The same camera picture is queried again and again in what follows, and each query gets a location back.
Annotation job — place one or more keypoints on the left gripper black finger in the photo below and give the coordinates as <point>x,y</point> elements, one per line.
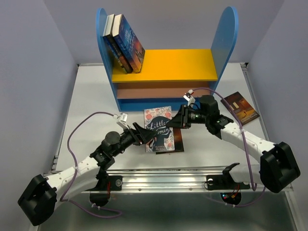
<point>151,144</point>
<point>142,133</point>

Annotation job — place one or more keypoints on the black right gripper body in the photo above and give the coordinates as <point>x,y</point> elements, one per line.
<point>186,117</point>

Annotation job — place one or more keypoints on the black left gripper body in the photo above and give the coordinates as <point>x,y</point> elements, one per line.
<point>135,138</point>

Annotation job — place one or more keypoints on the Little Women book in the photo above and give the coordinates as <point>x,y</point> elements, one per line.
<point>155,119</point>

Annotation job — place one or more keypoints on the Three Days to See book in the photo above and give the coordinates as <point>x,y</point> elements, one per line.
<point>178,142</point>

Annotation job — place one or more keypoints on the Animal Farm book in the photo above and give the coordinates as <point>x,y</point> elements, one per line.
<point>107,34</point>

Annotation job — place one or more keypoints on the Jane Eyre book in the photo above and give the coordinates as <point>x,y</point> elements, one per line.
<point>128,42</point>

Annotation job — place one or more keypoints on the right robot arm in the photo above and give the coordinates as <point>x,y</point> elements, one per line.
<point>276,168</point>

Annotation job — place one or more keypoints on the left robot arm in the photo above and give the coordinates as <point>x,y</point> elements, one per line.
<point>44,194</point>

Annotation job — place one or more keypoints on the blue wooden bookshelf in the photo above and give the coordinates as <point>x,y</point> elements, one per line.
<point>167,74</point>

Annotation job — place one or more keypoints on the Edward Tulane book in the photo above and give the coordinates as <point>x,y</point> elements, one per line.
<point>241,107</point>

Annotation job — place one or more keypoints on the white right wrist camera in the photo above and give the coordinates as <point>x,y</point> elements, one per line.
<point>189,98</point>

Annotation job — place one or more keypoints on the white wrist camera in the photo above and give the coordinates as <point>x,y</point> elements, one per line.
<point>121,120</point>
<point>189,98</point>

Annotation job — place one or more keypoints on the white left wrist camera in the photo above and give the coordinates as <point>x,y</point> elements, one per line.
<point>121,120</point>

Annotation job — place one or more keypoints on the aluminium mounting rail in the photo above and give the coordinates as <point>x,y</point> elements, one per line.
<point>168,179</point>

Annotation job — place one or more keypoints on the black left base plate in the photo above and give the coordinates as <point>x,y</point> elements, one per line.
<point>113,183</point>

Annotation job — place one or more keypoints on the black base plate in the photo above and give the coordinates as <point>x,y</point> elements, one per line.
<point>223,182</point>
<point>113,183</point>

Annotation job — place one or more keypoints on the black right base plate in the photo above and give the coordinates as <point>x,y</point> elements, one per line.
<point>223,182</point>

